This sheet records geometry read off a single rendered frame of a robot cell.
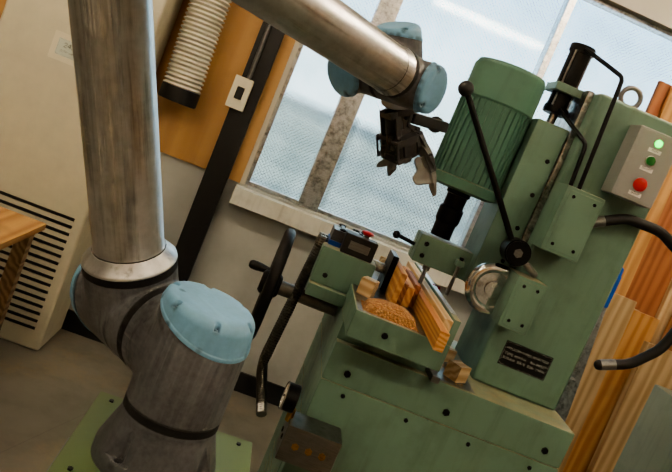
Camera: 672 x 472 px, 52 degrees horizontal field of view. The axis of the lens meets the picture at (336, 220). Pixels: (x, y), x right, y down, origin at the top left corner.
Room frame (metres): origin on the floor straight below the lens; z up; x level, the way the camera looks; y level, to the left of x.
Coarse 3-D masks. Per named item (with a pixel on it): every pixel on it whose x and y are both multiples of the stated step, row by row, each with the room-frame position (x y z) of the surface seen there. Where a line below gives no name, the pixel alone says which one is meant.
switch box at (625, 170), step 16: (640, 128) 1.54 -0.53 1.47; (624, 144) 1.58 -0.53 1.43; (640, 144) 1.54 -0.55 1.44; (624, 160) 1.54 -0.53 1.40; (640, 160) 1.54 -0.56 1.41; (656, 160) 1.54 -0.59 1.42; (608, 176) 1.59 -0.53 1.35; (624, 176) 1.54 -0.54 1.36; (640, 176) 1.54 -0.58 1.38; (656, 176) 1.54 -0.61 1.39; (608, 192) 1.56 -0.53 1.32; (624, 192) 1.54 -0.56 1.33; (640, 192) 1.54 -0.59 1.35; (656, 192) 1.55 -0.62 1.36
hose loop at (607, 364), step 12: (600, 216) 1.56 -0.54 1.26; (612, 216) 1.56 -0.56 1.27; (624, 216) 1.56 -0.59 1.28; (636, 216) 1.57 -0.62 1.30; (648, 228) 1.56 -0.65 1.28; (660, 228) 1.57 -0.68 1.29; (660, 348) 1.59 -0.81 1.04; (600, 360) 1.60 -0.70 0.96; (612, 360) 1.60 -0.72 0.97; (624, 360) 1.60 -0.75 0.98; (636, 360) 1.59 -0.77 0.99; (648, 360) 1.59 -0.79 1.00
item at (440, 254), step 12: (420, 240) 1.65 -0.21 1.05; (432, 240) 1.65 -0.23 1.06; (444, 240) 1.70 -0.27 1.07; (408, 252) 1.71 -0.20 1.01; (420, 252) 1.65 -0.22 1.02; (432, 252) 1.65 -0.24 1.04; (444, 252) 1.66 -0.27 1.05; (456, 252) 1.66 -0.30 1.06; (468, 252) 1.66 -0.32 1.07; (432, 264) 1.65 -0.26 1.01; (444, 264) 1.66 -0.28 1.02; (468, 264) 1.66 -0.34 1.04
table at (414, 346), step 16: (320, 288) 1.58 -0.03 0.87; (352, 288) 1.56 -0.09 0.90; (336, 304) 1.58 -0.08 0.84; (352, 304) 1.45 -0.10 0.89; (352, 320) 1.38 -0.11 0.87; (368, 320) 1.38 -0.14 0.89; (384, 320) 1.38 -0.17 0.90; (416, 320) 1.50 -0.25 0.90; (352, 336) 1.38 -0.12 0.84; (368, 336) 1.38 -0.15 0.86; (384, 336) 1.38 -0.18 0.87; (400, 336) 1.38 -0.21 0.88; (416, 336) 1.39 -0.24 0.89; (400, 352) 1.39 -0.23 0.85; (416, 352) 1.39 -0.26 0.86; (432, 352) 1.39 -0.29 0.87; (432, 368) 1.39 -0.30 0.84
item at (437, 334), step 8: (424, 296) 1.59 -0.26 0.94; (416, 304) 1.58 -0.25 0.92; (424, 304) 1.51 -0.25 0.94; (416, 312) 1.55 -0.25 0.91; (424, 312) 1.48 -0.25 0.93; (432, 312) 1.45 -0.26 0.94; (424, 320) 1.46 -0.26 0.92; (432, 320) 1.40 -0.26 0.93; (440, 320) 1.40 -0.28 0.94; (424, 328) 1.43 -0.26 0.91; (432, 328) 1.37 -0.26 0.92; (440, 328) 1.33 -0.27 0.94; (432, 336) 1.35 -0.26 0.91; (440, 336) 1.31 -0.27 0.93; (448, 336) 1.31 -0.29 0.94; (432, 344) 1.32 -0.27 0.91; (440, 344) 1.31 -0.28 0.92; (440, 352) 1.31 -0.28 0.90
